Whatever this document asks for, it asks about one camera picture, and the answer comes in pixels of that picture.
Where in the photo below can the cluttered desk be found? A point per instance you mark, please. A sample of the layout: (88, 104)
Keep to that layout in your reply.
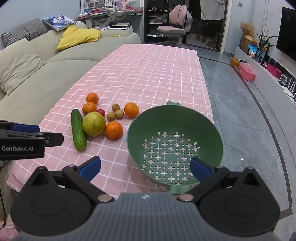
(120, 15)

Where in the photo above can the white framed small device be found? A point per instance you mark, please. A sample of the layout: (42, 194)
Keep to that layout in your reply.
(283, 80)

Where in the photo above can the yellow pillow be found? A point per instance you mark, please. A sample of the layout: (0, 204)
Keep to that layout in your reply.
(76, 37)

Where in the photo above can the yellow-green guava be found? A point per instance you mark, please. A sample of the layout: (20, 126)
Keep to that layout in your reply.
(93, 124)

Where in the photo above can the red tomato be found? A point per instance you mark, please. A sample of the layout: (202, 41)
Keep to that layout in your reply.
(101, 112)

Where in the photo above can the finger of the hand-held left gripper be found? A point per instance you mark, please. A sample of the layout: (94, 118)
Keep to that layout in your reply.
(53, 139)
(23, 128)

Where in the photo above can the orange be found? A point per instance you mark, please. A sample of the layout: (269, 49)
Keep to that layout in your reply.
(92, 98)
(131, 110)
(114, 130)
(89, 108)

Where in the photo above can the green cucumber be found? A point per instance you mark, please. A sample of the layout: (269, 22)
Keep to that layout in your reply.
(78, 129)

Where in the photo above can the pink fuzzy cloth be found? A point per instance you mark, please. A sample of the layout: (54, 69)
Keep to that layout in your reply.
(9, 226)

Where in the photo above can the golden vase with dried flowers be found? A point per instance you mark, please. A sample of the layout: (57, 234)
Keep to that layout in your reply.
(248, 38)

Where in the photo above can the white router with antennas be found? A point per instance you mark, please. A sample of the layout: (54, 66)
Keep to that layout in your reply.
(292, 85)

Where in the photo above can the black television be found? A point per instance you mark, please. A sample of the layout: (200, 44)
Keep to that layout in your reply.
(288, 34)

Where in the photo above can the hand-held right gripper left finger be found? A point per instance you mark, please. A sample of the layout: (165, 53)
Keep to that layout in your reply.
(90, 168)

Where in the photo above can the green potted plant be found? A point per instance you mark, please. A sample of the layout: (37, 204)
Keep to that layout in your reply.
(264, 42)

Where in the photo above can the beige sofa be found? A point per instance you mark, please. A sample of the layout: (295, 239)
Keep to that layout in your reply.
(69, 55)

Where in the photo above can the blue printed pillow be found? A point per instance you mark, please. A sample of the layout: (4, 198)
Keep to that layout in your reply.
(59, 22)

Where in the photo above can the beige cushion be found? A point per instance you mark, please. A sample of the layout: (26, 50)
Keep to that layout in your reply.
(18, 64)

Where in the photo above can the brown longan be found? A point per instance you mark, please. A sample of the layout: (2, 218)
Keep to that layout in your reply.
(115, 107)
(111, 115)
(119, 113)

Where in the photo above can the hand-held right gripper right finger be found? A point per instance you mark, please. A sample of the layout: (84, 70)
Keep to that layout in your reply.
(200, 170)

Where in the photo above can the magenta box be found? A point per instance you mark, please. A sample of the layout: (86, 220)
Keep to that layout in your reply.
(274, 70)

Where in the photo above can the stack of books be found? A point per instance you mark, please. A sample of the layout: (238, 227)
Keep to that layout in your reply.
(94, 11)

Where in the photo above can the grey striped cushion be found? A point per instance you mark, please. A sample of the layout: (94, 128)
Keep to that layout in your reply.
(35, 26)
(15, 36)

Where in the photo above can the black shelf unit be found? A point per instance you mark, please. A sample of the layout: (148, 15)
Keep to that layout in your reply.
(155, 23)

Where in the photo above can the blue snack bag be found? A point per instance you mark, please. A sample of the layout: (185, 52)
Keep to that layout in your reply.
(252, 49)

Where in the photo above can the white television cabinet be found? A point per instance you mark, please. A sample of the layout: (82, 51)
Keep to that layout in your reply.
(261, 76)

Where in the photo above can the hanging light clothes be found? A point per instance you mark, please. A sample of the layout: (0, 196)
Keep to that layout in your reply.
(211, 9)

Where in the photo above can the pink box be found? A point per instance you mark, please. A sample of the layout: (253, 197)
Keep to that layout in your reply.
(247, 72)

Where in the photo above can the green plastic colander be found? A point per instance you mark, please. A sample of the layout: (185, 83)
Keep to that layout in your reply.
(150, 129)

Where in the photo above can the pink checked tablecloth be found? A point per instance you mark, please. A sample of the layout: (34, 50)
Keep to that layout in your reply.
(138, 76)

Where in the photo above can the orange box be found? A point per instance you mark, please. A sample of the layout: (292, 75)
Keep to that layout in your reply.
(235, 63)

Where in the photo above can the pink office chair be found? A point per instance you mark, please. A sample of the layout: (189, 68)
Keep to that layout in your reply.
(175, 20)

